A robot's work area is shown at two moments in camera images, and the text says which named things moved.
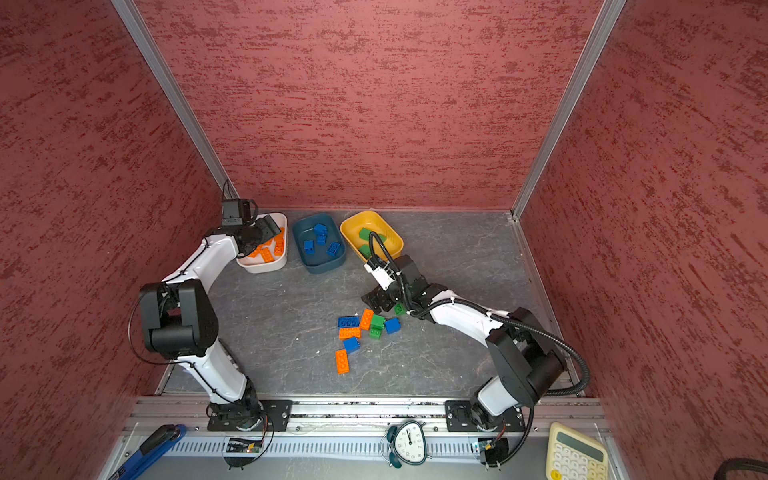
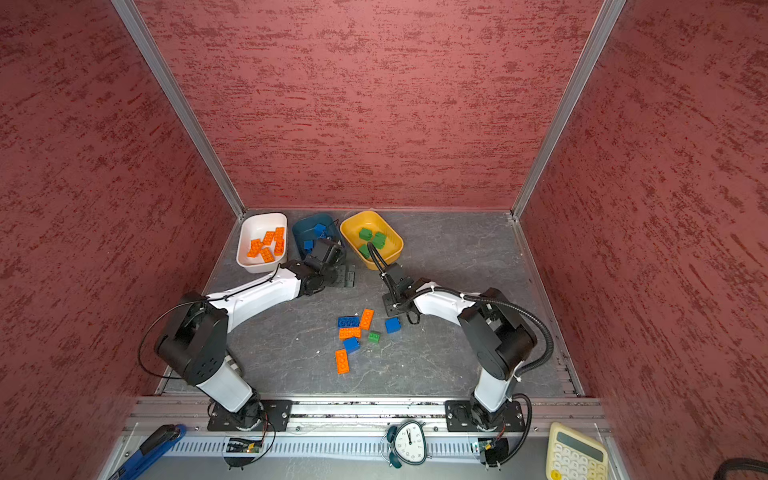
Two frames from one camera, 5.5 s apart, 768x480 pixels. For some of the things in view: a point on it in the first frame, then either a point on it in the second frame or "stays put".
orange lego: x=349 y=333 stays put
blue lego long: x=348 y=322 stays put
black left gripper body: x=261 y=232 → x=337 y=277
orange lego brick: x=279 y=242 stays put
